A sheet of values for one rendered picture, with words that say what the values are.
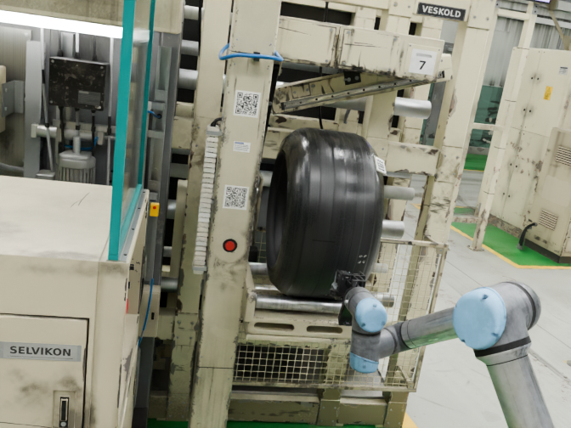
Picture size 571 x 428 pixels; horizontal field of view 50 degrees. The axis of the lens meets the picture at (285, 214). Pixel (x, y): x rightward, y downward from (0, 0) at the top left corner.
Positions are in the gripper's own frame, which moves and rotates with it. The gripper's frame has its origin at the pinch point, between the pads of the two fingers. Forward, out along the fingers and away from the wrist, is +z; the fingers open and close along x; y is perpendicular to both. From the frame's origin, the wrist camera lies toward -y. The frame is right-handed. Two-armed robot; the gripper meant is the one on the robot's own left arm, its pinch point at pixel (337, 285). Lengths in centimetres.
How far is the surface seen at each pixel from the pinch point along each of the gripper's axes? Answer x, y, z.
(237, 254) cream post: 29.6, 3.2, 16.8
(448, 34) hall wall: -431, 242, 972
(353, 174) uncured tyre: -0.3, 33.9, 0.8
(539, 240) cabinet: -313, -44, 380
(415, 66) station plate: -27, 71, 35
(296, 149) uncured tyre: 16.0, 38.7, 10.1
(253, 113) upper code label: 30, 48, 11
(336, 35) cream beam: 3, 77, 34
